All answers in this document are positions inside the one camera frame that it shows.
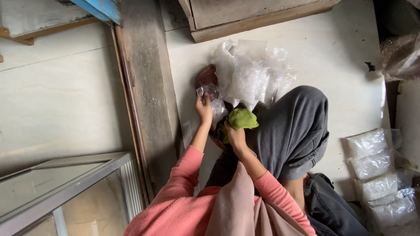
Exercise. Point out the wooden door sill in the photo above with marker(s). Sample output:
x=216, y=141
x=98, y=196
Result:
x=147, y=98

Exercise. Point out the large clear plastic sack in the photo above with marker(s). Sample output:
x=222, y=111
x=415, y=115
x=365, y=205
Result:
x=402, y=55

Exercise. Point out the person's right fingers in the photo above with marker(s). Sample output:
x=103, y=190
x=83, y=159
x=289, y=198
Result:
x=229, y=127

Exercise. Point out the person's grey trousers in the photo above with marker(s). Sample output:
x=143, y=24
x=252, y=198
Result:
x=288, y=131

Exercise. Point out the person's left fingers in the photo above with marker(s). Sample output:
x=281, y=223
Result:
x=204, y=98

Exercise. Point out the person's right hand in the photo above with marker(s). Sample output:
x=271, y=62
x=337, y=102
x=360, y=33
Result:
x=238, y=139

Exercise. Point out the pile of clear plastic bags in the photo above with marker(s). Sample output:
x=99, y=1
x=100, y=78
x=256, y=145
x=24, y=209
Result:
x=249, y=75

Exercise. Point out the person's beige headscarf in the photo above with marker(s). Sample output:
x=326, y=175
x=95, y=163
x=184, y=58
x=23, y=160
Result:
x=239, y=206

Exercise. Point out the green cloth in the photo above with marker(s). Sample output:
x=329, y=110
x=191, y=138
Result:
x=242, y=118

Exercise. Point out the small clear plastic bag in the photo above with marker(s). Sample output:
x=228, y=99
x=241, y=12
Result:
x=218, y=105

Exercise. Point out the blue wooden board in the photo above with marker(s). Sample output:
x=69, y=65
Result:
x=98, y=9

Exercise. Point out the wooden cabinet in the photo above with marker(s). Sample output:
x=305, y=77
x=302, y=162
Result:
x=249, y=16

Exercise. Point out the row of filled plastic bags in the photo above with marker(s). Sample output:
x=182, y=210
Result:
x=377, y=177

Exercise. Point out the small black scrap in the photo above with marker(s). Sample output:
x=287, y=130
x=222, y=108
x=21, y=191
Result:
x=370, y=66

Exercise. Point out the glass display case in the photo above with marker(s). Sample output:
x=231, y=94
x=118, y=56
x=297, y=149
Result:
x=65, y=196

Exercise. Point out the dark denim garment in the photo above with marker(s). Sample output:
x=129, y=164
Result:
x=331, y=209

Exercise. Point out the wooden shelf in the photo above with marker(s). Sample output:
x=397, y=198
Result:
x=39, y=23

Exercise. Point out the person's left hand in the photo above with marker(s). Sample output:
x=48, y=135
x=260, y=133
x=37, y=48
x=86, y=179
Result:
x=204, y=111

